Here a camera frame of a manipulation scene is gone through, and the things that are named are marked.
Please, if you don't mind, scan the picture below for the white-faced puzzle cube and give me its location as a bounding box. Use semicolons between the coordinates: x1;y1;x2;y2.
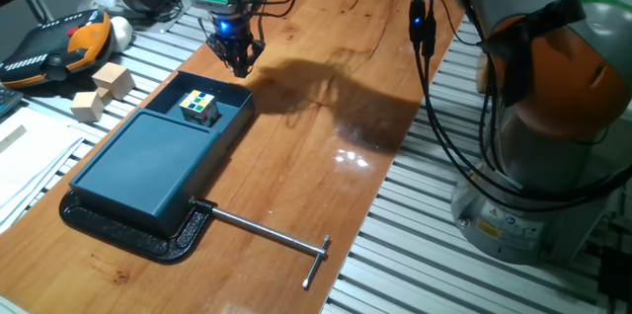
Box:
178;89;221;127

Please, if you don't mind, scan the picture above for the black orange teach pendant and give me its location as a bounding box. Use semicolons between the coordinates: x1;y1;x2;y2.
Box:
0;9;114;89

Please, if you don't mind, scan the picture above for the small flat wooden block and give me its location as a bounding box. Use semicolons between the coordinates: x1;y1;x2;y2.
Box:
0;124;29;153

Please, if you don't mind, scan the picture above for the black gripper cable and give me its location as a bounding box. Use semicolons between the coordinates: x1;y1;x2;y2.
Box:
236;0;303;43

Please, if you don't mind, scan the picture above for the black C-clamp frame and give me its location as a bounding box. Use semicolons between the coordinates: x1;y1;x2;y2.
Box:
58;188;218;264

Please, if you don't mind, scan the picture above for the black strap on arm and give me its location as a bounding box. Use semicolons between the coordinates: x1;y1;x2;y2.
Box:
477;0;587;106

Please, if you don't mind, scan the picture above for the teal metal drawer cabinet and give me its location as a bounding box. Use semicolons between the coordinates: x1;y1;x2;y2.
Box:
68;108;222;239

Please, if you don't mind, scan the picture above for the black keyboard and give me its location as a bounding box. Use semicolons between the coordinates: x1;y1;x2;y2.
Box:
0;85;25;118

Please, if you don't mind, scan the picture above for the white paper stack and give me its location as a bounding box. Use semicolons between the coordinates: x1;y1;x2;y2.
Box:
0;106;88;234

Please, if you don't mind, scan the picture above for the large wooden cube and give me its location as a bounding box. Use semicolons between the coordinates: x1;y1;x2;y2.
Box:
91;61;136;102

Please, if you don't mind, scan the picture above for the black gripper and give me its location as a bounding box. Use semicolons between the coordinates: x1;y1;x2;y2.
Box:
205;2;266;79

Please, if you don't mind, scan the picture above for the glossy wooden board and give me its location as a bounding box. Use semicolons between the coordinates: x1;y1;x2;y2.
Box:
0;0;468;314

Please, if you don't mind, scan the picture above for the black cable with plain plug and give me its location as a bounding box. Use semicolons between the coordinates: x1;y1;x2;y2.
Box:
422;0;632;214

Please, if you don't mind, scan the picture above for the white rounded plastic object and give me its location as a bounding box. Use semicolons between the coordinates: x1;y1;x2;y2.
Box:
109;16;133;53

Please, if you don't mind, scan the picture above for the black cable with blue-lit plug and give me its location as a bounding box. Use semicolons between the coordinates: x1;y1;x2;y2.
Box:
408;0;632;214

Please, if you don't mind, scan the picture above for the steel clamp screw with T-bar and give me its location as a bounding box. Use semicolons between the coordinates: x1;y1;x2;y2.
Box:
190;197;331;289

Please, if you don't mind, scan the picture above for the medium wooden cube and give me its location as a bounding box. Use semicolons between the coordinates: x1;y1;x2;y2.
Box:
70;90;105;123

